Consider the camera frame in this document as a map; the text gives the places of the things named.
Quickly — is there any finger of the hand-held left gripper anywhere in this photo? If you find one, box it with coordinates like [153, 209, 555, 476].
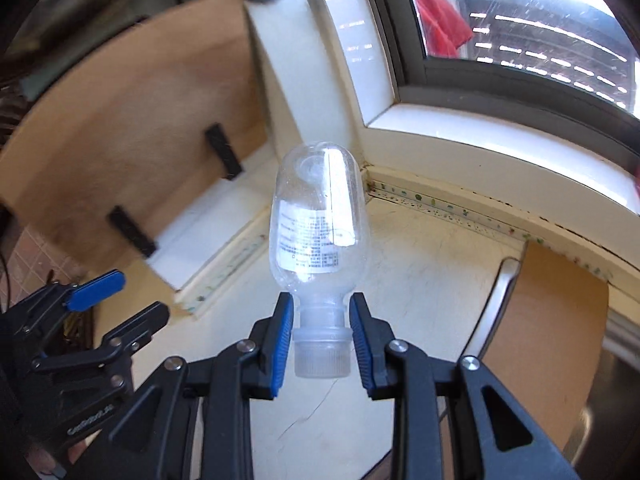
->
[32, 301, 172, 377]
[10, 269, 126, 332]

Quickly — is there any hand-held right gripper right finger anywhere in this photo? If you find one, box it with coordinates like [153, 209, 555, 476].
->
[348, 292, 581, 480]

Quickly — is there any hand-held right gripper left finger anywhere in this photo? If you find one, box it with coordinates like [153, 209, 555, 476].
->
[67, 291, 296, 480]

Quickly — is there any small clear plastic bottle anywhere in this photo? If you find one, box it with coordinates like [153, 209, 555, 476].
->
[269, 142, 370, 380]

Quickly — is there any wooden cutting board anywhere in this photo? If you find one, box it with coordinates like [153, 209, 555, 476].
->
[0, 0, 268, 292]

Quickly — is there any black cutting board rack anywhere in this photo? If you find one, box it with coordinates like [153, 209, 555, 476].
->
[105, 122, 245, 260]

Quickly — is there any brown cardboard sheet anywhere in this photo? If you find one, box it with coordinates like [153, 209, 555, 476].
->
[482, 240, 611, 453]

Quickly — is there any stainless steel sink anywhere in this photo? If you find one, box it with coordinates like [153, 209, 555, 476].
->
[565, 310, 640, 480]

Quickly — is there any dark framed window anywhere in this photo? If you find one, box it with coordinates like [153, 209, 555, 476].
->
[307, 0, 640, 211]

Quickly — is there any red cloth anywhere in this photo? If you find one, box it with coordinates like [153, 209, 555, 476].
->
[411, 0, 474, 60]

